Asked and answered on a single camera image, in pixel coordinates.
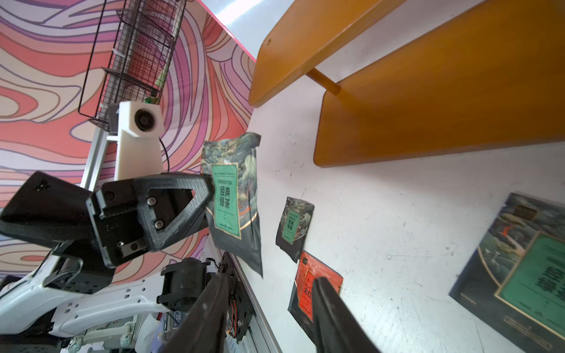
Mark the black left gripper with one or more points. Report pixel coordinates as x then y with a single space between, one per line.
93 233

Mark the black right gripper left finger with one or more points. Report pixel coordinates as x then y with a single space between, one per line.
204 330

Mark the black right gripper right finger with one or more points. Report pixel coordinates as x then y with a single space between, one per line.
334 327

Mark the green tea bag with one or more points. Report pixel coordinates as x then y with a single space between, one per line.
232 213
514 281
293 227

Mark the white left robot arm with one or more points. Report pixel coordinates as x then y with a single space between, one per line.
35 318

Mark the red tea bag left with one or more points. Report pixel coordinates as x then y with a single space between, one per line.
301 303

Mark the yellow wooden two-tier shelf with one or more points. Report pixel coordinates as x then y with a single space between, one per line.
492 77

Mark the pink framed whiteboard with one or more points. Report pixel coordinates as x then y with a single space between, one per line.
248 22

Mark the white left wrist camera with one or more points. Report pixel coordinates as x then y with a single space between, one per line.
136 127

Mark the black wire basket left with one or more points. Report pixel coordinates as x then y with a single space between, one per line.
144 44

